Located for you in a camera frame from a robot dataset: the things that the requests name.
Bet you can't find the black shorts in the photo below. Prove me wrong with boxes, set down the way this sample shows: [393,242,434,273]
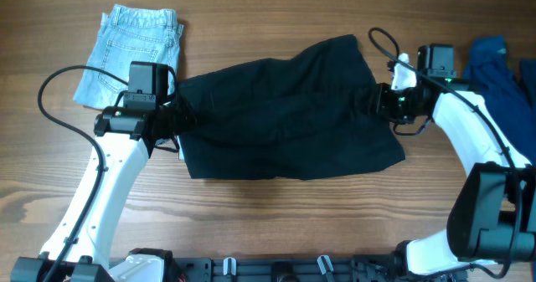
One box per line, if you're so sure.
[179,34,405,180]

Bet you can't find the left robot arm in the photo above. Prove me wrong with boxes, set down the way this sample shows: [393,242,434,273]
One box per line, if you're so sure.
[10,61,197,281]

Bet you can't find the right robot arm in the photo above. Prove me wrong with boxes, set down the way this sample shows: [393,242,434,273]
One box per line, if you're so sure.
[374,44,535,280]

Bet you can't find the folded light blue jeans shorts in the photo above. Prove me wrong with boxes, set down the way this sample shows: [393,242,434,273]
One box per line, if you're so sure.
[73,4,183,109]

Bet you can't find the blue garment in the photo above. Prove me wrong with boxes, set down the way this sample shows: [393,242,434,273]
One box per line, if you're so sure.
[463,35,535,163]

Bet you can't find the right black cable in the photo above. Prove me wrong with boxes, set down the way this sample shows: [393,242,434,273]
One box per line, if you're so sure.
[368,27,524,279]

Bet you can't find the black cable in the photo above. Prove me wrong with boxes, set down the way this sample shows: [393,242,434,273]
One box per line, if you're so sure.
[37,64,181,282]
[368,27,524,279]

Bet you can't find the left black cable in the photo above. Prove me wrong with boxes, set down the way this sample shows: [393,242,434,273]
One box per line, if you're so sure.
[37,64,181,282]

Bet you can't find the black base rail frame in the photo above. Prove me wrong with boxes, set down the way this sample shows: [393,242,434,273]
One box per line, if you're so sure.
[95,254,467,282]

